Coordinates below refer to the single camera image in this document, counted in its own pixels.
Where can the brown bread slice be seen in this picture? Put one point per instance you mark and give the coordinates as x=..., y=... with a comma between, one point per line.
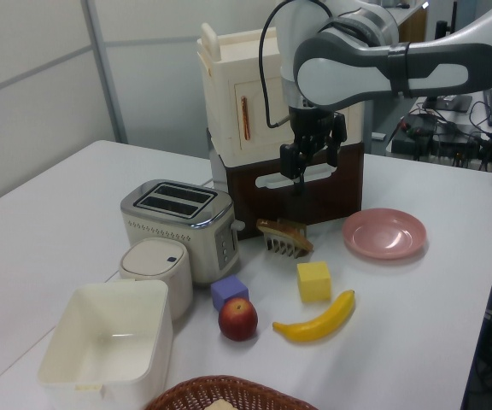
x=291, y=234

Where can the small grey device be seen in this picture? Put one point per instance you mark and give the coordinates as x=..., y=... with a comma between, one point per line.
x=379, y=136

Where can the cream toy cabinet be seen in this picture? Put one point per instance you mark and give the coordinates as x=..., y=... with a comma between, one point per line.
x=229, y=107

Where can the pink plate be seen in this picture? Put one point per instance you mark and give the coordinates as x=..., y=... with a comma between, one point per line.
x=382, y=235

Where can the chrome and cream toaster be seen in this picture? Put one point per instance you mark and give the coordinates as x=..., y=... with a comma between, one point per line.
x=165, y=239

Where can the light wooden desk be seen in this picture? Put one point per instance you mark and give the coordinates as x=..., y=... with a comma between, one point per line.
x=412, y=25

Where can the white open plastic box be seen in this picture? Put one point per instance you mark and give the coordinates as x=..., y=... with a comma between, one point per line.
x=101, y=324

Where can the purple cube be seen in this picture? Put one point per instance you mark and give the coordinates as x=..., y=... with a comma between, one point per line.
x=229, y=288

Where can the red apple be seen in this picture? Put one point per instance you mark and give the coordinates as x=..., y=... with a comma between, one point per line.
x=237, y=320

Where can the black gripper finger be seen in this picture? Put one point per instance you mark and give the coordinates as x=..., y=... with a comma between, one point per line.
x=291, y=162
x=337, y=132

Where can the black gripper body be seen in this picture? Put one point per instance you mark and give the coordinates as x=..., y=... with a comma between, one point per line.
x=310, y=128

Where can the yellow cube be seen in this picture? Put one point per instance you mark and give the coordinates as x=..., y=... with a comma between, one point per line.
x=313, y=282

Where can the black monitor stand base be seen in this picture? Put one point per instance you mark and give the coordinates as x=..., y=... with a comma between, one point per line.
x=446, y=103

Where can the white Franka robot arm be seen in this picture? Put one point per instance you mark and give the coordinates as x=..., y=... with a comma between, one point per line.
x=357, y=68

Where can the brown wicker basket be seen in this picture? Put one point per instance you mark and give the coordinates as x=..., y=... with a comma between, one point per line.
x=186, y=395

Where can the yellow banana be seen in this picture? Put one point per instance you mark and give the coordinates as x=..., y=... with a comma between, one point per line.
x=314, y=326

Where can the small white lidded bin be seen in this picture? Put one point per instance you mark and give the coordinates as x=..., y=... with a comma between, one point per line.
x=152, y=260

